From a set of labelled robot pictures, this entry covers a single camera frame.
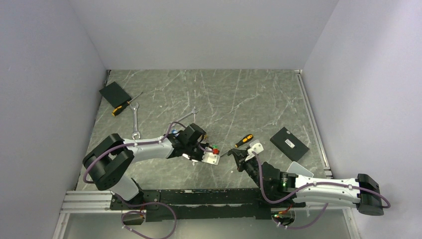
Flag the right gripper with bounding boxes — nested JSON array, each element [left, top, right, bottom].
[[231, 148, 266, 191]]

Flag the metal key organizer plate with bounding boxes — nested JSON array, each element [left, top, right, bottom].
[[182, 153, 198, 162]]

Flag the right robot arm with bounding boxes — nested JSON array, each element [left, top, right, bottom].
[[227, 148, 391, 216]]

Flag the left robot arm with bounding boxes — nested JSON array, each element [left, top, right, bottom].
[[82, 122, 214, 209]]

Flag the right orange black screwdriver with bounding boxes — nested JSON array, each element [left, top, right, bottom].
[[234, 133, 254, 148]]

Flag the orange black screwdriver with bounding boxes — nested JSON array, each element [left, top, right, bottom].
[[112, 92, 143, 117], [234, 133, 254, 148]]

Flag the silver wrench near plate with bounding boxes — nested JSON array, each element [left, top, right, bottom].
[[173, 107, 199, 122]]

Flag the right black box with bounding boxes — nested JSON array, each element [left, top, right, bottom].
[[270, 127, 309, 162]]

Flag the black box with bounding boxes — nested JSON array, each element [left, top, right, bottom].
[[99, 82, 132, 108], [270, 127, 309, 162]]

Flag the silver wrench left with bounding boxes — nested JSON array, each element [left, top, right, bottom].
[[129, 103, 141, 140]]

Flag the left orange black screwdriver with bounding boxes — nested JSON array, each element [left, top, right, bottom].
[[112, 92, 143, 117]]

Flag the left black box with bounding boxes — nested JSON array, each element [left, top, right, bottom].
[[99, 82, 132, 108]]

